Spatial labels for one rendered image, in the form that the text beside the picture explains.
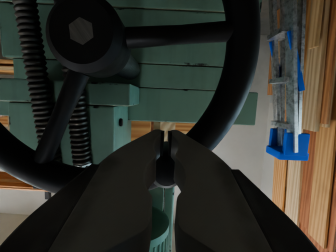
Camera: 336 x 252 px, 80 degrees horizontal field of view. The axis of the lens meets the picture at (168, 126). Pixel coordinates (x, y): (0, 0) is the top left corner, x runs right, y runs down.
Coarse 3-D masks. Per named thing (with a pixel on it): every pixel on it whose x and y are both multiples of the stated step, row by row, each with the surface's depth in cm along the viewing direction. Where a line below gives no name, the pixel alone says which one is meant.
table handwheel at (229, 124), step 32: (64, 0) 15; (96, 0) 15; (224, 0) 17; (256, 0) 16; (64, 32) 15; (96, 32) 15; (128, 32) 17; (160, 32) 17; (192, 32) 17; (224, 32) 17; (256, 32) 16; (64, 64) 16; (96, 64) 16; (128, 64) 26; (224, 64) 18; (256, 64) 17; (64, 96) 17; (224, 96) 17; (0, 128) 18; (64, 128) 19; (192, 128) 19; (224, 128) 18; (0, 160) 18; (32, 160) 18
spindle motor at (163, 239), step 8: (152, 208) 62; (152, 216) 58; (160, 216) 58; (152, 224) 54; (160, 224) 54; (168, 224) 55; (152, 232) 51; (160, 232) 52; (152, 240) 49; (160, 240) 51; (152, 248) 50; (160, 248) 52
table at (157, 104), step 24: (0, 96) 26; (24, 96) 26; (96, 96) 26; (120, 96) 26; (144, 96) 36; (168, 96) 36; (192, 96) 36; (144, 120) 36; (168, 120) 36; (192, 120) 36; (240, 120) 36
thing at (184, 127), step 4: (0, 120) 51; (4, 120) 51; (176, 124) 52; (180, 124) 52; (184, 124) 52; (188, 124) 52; (192, 124) 52; (176, 128) 52; (180, 128) 52; (184, 128) 52; (188, 128) 52
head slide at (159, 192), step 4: (156, 188) 64; (160, 188) 64; (164, 188) 70; (152, 192) 64; (156, 192) 64; (160, 192) 64; (152, 196) 65; (156, 196) 65; (160, 196) 65; (152, 200) 65; (156, 200) 65; (160, 200) 65; (152, 204) 65; (156, 204) 65; (160, 204) 65; (160, 208) 65
